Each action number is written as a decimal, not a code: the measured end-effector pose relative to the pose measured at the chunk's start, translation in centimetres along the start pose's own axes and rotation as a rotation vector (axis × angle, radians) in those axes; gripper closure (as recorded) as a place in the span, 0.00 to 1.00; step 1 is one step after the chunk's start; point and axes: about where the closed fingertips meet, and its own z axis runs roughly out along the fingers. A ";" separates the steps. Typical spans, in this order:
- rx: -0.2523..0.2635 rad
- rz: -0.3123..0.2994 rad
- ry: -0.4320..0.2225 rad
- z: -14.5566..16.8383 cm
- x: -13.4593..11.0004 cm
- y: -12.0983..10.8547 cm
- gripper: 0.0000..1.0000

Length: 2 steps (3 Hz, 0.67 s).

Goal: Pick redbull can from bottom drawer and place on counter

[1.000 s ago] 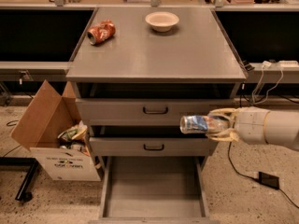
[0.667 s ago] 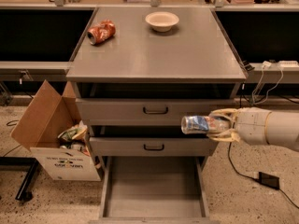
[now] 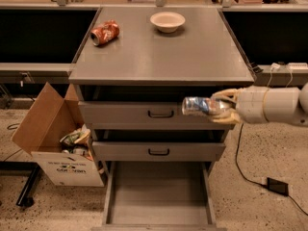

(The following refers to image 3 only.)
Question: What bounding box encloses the grey top drawer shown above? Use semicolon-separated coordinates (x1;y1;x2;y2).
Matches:
79;101;234;130

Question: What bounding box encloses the silver blue redbull can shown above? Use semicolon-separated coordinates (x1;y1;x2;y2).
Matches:
181;96;233;117

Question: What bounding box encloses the black metal stand leg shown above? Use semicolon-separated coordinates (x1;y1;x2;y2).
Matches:
0;161;41;208

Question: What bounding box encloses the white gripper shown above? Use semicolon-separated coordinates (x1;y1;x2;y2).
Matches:
210;86;269;124

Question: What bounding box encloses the black power adapter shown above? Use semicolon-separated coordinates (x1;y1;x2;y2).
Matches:
267;177;289;196

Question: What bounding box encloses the grey drawer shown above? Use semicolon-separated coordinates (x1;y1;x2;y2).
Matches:
79;101;234;130
92;130;225;162
91;162;227;231

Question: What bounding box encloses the black power cable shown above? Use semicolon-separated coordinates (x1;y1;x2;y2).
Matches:
234;123;308;216

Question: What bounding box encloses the grey middle drawer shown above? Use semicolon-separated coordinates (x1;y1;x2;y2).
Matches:
92;130;225;162

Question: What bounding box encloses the white power strip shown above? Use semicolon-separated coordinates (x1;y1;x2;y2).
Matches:
287;63;308;70

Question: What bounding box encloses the white bowl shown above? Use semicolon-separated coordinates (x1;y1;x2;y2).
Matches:
150;12;186;33

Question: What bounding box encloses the crushed orange soda can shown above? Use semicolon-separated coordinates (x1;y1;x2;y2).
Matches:
90;20;119;46

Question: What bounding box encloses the cardboard box with trash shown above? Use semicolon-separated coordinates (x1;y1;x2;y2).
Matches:
12;83;104;187

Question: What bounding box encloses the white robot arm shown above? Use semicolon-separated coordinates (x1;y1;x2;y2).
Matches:
211;84;308;127

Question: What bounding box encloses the grey bottom drawer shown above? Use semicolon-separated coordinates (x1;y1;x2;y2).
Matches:
91;162;227;231

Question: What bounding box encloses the grey drawer cabinet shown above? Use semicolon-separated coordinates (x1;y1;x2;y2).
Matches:
67;6;255;166

